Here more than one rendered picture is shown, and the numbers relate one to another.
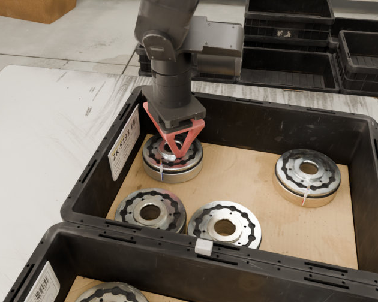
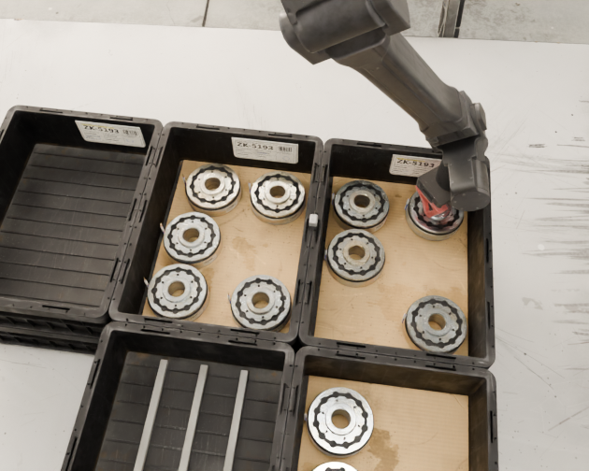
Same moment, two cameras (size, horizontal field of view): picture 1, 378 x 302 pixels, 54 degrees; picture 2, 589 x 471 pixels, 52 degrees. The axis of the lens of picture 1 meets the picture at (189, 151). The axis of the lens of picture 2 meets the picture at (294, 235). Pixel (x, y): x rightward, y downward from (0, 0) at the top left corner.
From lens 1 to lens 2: 0.76 m
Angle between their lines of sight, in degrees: 50
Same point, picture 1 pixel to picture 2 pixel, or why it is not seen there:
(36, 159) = not seen: hidden behind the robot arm
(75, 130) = (501, 143)
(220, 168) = (436, 256)
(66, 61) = not seen: outside the picture
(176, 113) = (430, 182)
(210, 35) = (458, 164)
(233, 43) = (455, 183)
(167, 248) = (310, 202)
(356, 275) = (305, 310)
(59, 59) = not seen: outside the picture
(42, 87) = (563, 92)
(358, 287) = (296, 310)
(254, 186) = (419, 285)
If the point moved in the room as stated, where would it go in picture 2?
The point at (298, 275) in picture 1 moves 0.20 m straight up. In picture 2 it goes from (301, 276) to (303, 212)
